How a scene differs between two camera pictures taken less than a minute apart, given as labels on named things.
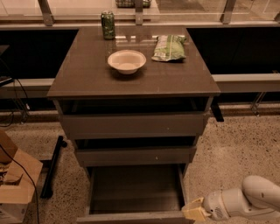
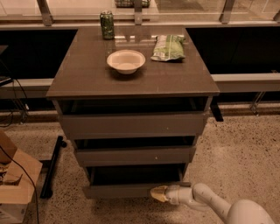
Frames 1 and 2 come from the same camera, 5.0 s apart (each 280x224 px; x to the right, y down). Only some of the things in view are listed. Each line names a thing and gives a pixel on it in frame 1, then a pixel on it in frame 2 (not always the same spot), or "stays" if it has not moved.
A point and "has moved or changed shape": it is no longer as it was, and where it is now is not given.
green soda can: x=108 y=24 stays
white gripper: x=216 y=206 → x=172 y=194
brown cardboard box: x=16 y=189 stays
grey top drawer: x=134 y=118 stays
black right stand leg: x=216 y=110 stays
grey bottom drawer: x=135 y=193 has moved or changed shape
